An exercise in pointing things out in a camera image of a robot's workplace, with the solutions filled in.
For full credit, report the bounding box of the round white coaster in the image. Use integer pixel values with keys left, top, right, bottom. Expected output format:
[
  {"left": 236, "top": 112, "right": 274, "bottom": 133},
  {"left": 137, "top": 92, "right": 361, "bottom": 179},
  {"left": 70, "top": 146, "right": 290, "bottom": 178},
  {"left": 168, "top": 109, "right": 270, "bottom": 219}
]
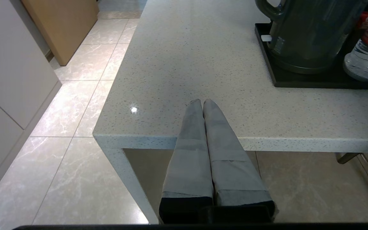
[{"left": 343, "top": 51, "right": 368, "bottom": 82}]

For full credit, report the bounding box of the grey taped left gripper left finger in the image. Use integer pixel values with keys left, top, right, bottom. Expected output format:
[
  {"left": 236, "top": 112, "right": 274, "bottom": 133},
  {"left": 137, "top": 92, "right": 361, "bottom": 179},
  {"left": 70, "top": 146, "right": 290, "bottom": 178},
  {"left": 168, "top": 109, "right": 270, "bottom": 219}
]
[{"left": 159, "top": 99, "right": 214, "bottom": 224}]

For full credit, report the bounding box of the black serving tray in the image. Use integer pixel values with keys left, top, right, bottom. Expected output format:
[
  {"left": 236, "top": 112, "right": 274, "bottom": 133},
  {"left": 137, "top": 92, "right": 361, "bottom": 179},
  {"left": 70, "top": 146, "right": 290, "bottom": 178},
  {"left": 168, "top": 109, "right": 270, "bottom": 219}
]
[{"left": 254, "top": 23, "right": 368, "bottom": 89}]

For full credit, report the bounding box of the metal furniture leg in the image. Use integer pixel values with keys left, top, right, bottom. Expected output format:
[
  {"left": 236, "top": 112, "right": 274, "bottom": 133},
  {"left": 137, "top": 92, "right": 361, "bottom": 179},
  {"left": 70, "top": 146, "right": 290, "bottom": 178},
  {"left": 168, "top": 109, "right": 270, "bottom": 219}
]
[{"left": 336, "top": 153, "right": 360, "bottom": 164}]

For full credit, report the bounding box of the light wooden door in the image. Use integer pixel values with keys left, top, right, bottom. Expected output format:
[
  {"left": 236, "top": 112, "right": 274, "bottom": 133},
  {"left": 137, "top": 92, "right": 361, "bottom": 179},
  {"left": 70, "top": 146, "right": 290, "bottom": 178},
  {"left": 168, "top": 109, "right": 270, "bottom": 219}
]
[{"left": 21, "top": 0, "right": 99, "bottom": 66}]

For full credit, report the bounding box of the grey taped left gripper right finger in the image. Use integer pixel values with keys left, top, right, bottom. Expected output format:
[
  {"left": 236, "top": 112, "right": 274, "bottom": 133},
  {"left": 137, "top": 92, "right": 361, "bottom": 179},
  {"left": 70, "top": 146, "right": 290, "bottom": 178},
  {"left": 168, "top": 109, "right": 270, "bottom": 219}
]
[{"left": 203, "top": 99, "right": 277, "bottom": 223}]

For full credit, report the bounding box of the black electric kettle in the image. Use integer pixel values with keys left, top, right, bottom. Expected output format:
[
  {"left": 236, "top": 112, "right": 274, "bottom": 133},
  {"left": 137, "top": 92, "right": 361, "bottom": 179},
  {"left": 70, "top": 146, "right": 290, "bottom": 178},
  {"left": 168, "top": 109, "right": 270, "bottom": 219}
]
[{"left": 255, "top": 0, "right": 368, "bottom": 74}]

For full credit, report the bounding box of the white tall cabinet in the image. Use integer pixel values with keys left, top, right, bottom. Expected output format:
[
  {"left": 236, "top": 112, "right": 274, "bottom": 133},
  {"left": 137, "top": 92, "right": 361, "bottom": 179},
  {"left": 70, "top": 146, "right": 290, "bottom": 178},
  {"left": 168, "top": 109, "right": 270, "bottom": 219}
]
[{"left": 0, "top": 0, "right": 62, "bottom": 210}]

